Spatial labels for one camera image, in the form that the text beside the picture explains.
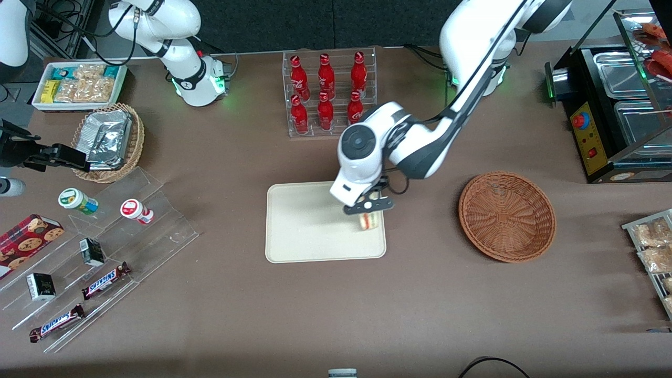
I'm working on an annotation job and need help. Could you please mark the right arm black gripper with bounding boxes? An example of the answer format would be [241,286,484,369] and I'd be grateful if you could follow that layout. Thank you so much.
[0,120,90,172]

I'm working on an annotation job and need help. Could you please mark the cream rectangular tray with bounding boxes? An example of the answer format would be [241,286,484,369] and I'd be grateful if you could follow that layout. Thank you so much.
[265,181,387,264]

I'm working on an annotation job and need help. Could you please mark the small tan wicker basket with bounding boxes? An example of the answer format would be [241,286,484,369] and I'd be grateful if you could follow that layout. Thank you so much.
[71,103,145,184]

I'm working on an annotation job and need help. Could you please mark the round brown wicker basket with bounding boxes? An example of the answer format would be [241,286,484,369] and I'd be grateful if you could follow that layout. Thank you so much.
[458,171,557,263]

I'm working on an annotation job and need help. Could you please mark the tray of packaged snacks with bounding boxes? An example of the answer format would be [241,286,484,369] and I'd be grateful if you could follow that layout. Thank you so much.
[622,209,672,321]

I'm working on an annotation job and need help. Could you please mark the silver foil packets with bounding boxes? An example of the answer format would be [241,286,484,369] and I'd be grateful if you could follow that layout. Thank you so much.
[83,110,132,171]

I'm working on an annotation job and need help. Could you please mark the green lid white cup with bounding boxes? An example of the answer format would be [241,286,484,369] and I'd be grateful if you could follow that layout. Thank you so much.
[58,188,99,215]

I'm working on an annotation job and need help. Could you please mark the white rectangular snack bin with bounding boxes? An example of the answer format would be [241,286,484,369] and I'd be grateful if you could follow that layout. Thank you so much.
[31,60,128,112]

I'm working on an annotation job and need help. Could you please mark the clear acrylic bottle rack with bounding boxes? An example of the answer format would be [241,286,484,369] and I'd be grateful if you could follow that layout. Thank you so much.
[282,46,377,138]

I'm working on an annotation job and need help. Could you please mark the red lid white cup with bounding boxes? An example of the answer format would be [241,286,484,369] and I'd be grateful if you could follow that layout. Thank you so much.
[120,198,155,225]

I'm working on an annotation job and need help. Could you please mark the red cola bottle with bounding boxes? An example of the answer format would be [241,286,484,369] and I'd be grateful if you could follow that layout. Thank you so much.
[290,94,309,134]
[348,91,364,125]
[318,92,334,131]
[290,55,309,100]
[318,54,335,99]
[351,51,367,98]

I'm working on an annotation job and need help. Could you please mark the red cookie box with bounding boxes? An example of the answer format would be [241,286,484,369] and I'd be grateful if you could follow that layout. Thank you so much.
[0,214,65,280]

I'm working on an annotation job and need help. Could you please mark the small black carton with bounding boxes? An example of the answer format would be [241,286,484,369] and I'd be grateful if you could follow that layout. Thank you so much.
[26,273,56,302]
[79,238,106,267]

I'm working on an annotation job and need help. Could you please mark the clear acrylic stepped stand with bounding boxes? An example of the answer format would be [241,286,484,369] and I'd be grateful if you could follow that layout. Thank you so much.
[0,167,200,354]

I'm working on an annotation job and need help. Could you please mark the Snickers chocolate bar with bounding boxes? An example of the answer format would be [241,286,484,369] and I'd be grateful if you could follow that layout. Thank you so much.
[29,304,85,343]
[82,261,131,300]

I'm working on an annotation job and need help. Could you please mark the black glass food warmer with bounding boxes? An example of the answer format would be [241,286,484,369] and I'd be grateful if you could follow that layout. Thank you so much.
[545,8,672,183]

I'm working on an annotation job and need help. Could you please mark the steel warmer pan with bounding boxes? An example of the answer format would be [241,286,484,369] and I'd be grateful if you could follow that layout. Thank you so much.
[614,100,672,149]
[593,51,653,98]

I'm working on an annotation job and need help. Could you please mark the red food in warmer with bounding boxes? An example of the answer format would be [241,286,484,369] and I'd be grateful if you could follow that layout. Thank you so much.
[634,22,672,80]

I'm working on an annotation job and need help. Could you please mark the black cable bundle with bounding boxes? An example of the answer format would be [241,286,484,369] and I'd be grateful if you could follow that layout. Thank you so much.
[29,0,108,56]

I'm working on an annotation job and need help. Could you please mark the black cable loop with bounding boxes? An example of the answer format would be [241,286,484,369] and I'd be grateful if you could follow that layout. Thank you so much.
[458,356,532,378]

